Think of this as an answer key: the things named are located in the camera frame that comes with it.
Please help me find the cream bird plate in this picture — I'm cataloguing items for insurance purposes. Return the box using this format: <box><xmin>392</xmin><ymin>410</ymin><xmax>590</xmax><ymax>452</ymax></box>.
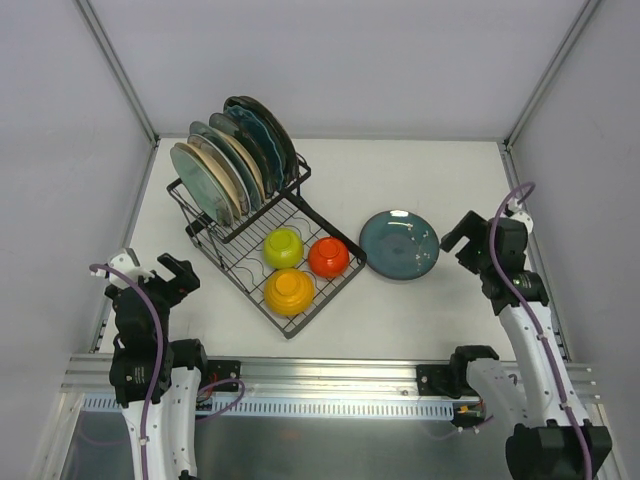
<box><xmin>187</xmin><ymin>143</ymin><xmax>242</xmax><ymax>219</ymax></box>
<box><xmin>188</xmin><ymin>133</ymin><xmax>265</xmax><ymax>211</ymax></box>

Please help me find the mint green flower plate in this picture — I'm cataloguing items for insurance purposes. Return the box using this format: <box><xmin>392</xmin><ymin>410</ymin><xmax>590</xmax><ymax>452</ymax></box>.
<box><xmin>170</xmin><ymin>142</ymin><xmax>233</xmax><ymax>226</ymax></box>

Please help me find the black striped cream plate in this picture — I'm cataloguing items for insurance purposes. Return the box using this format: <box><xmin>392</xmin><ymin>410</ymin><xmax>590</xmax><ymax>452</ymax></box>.
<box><xmin>224</xmin><ymin>96</ymin><xmax>298</xmax><ymax>184</ymax></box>

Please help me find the grey blue plate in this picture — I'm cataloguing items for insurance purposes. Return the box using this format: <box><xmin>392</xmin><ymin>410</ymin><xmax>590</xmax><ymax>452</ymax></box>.
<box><xmin>188</xmin><ymin>121</ymin><xmax>266</xmax><ymax>215</ymax></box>

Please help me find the grey deer plate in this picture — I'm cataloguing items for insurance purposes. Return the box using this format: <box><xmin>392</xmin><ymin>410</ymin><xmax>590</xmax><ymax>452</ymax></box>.
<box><xmin>240</xmin><ymin>96</ymin><xmax>299</xmax><ymax>182</ymax></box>

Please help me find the dark blue speckled plate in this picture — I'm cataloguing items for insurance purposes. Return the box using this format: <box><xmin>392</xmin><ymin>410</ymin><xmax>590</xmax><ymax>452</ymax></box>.
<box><xmin>208</xmin><ymin>112</ymin><xmax>275</xmax><ymax>198</ymax></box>

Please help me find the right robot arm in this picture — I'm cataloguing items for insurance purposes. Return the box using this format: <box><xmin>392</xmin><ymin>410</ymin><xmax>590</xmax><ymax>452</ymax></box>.
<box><xmin>428</xmin><ymin>211</ymin><xmax>612</xmax><ymax>479</ymax></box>

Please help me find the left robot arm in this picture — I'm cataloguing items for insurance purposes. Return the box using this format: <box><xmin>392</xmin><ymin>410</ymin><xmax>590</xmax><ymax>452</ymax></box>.
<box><xmin>103</xmin><ymin>248</ymin><xmax>210</xmax><ymax>479</ymax></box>

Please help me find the green bowl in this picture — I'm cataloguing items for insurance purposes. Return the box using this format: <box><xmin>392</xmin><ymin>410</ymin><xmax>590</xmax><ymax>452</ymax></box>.
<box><xmin>263</xmin><ymin>228</ymin><xmax>304</xmax><ymax>269</ymax></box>

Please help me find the yellow ribbed bowl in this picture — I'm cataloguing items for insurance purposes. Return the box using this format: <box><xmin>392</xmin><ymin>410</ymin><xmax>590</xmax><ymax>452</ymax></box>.
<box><xmin>264</xmin><ymin>268</ymin><xmax>315</xmax><ymax>316</ymax></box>

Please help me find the orange bowl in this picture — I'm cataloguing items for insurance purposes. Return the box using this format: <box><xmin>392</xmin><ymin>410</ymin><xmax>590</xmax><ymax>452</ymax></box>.
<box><xmin>308</xmin><ymin>237</ymin><xmax>350</xmax><ymax>279</ymax></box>

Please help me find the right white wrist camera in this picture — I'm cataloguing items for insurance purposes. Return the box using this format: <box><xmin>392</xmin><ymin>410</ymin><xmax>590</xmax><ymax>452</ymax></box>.
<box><xmin>504</xmin><ymin>200</ymin><xmax>534</xmax><ymax>235</ymax></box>

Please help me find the aluminium mounting rail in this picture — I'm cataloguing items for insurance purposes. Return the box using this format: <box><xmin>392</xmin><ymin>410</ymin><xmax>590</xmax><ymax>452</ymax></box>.
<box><xmin>60</xmin><ymin>353</ymin><xmax>602</xmax><ymax>404</ymax></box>

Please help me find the white slotted cable duct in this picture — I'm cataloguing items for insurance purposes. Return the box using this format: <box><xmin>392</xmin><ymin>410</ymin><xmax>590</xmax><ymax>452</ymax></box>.
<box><xmin>81</xmin><ymin>394</ymin><xmax>455</xmax><ymax>422</ymax></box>

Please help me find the black wire dish rack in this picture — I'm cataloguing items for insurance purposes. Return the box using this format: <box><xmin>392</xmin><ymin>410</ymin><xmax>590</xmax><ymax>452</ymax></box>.
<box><xmin>166</xmin><ymin>156</ymin><xmax>367</xmax><ymax>339</ymax></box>

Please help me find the right aluminium frame post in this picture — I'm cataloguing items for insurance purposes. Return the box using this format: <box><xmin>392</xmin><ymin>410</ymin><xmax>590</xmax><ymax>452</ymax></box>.
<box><xmin>503</xmin><ymin>0</ymin><xmax>603</xmax><ymax>151</ymax></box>

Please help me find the aluminium frame post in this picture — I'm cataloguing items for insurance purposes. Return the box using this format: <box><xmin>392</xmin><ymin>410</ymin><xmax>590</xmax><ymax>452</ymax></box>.
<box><xmin>72</xmin><ymin>0</ymin><xmax>159</xmax><ymax>145</ymax></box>
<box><xmin>503</xmin><ymin>0</ymin><xmax>603</xmax><ymax>151</ymax></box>

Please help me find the left aluminium frame post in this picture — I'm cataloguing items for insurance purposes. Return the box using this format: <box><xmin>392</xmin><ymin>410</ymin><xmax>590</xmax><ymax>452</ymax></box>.
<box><xmin>72</xmin><ymin>0</ymin><xmax>159</xmax><ymax>145</ymax></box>

